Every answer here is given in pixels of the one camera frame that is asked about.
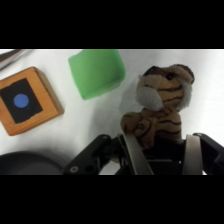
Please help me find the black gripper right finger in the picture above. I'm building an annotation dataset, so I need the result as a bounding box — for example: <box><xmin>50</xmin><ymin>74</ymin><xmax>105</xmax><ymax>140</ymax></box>
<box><xmin>181</xmin><ymin>132</ymin><xmax>224</xmax><ymax>176</ymax></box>

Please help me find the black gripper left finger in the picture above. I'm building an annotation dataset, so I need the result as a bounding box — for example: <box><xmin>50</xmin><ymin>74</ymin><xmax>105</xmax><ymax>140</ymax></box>
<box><xmin>63</xmin><ymin>131</ymin><xmax>155</xmax><ymax>176</ymax></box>

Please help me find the striped tiger plush toy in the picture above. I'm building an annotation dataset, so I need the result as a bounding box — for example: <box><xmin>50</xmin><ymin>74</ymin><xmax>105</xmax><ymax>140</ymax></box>
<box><xmin>119</xmin><ymin>63</ymin><xmax>196</xmax><ymax>151</ymax></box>

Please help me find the green soft block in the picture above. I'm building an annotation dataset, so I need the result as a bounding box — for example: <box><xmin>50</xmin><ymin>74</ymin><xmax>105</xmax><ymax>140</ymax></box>
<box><xmin>67</xmin><ymin>49</ymin><xmax>127</xmax><ymax>101</ymax></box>

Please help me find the wooden block with blue dot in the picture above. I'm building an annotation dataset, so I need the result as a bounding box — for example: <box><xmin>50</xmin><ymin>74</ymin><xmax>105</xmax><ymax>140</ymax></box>
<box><xmin>0</xmin><ymin>66</ymin><xmax>65</xmax><ymax>137</ymax></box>

